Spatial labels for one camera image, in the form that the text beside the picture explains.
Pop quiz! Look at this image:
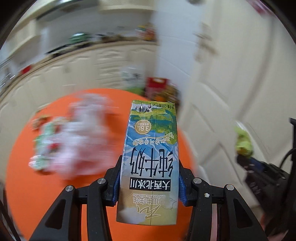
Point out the round orange table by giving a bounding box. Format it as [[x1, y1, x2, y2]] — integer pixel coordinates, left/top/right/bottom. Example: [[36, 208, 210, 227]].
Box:
[[6, 88, 191, 240]]

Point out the white door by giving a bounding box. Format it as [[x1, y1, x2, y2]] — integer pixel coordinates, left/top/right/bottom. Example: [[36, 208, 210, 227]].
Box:
[[178, 1, 295, 206]]

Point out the green white snack wrapper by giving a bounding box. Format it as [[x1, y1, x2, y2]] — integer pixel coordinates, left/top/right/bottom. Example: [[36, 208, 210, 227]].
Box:
[[29, 121, 59, 172]]

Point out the red basin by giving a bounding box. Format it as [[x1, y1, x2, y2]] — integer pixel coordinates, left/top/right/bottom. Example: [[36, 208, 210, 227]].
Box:
[[20, 65, 32, 75]]

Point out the door handle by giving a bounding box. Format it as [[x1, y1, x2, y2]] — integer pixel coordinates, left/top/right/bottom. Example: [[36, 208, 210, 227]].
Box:
[[194, 22, 218, 63]]

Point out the white rice bag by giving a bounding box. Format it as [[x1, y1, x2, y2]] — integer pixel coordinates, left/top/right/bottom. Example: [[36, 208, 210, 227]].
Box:
[[120, 65, 145, 95]]

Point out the milk carton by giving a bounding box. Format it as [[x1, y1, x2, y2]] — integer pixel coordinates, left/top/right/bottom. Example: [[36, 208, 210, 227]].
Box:
[[116, 100, 179, 225]]

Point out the red gift box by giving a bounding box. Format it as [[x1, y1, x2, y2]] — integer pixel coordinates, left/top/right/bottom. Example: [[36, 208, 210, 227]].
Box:
[[144, 77, 169, 99]]

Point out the green electric pot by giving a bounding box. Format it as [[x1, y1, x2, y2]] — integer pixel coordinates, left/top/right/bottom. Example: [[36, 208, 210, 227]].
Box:
[[69, 32, 91, 44]]

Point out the white pink plastic bag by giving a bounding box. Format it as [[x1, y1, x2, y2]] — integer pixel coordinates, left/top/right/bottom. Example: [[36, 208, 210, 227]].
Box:
[[51, 93, 114, 180]]

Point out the condiment bottles group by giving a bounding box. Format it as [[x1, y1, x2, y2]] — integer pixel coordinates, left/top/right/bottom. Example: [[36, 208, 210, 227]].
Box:
[[136, 23, 157, 42]]

